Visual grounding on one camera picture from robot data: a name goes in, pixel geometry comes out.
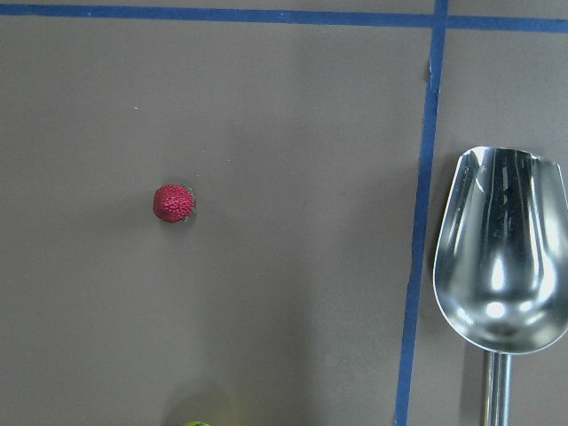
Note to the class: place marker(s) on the red strawberry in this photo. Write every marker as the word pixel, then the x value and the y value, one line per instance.
pixel 173 203

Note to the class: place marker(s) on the steel ice scoop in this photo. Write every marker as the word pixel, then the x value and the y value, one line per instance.
pixel 500 267

